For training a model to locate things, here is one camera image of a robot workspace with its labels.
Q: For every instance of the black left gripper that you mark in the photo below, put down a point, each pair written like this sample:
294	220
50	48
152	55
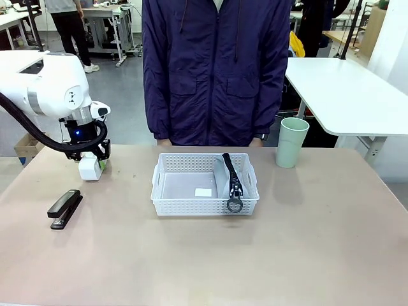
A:
83	132

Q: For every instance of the white rectangular box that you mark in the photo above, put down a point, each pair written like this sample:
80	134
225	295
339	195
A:
90	169

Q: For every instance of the black stapler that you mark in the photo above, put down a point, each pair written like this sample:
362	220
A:
65	208

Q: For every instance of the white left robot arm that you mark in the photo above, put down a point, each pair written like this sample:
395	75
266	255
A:
54	86

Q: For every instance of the white perforated plastic basket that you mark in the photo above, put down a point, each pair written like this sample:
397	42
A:
178	204

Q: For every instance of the white label in basket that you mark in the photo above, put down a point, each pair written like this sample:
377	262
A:
204	192

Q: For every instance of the person's right hand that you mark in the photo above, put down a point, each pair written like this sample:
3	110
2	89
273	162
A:
164	142

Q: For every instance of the person's left hand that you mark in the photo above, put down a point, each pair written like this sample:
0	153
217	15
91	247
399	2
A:
257	142

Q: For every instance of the brown cardboard box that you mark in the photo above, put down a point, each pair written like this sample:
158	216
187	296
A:
27	148

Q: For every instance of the background person in black trousers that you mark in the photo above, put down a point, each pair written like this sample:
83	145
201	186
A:
71	28

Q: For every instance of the background white workbench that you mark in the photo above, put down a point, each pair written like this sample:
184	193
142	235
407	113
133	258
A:
108	19

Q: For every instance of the person in navy jacket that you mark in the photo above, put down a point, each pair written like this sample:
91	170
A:
210	70

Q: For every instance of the black wrist watch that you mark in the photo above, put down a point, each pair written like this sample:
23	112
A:
264	137

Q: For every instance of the pale green plastic cup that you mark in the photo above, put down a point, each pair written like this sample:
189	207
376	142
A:
290	146

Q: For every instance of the black office chair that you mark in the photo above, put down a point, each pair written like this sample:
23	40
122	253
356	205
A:
291	99

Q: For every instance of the yellow jacket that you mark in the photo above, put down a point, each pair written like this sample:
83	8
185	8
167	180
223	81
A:
297	44

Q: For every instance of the black hanging coat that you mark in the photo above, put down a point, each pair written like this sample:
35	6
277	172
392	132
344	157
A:
314	25

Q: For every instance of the large white table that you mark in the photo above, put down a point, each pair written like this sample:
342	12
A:
344	95

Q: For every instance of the black pole stand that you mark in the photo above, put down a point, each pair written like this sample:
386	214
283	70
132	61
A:
349	28

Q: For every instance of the wooden cabinet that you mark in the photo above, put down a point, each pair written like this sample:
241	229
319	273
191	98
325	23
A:
371	32

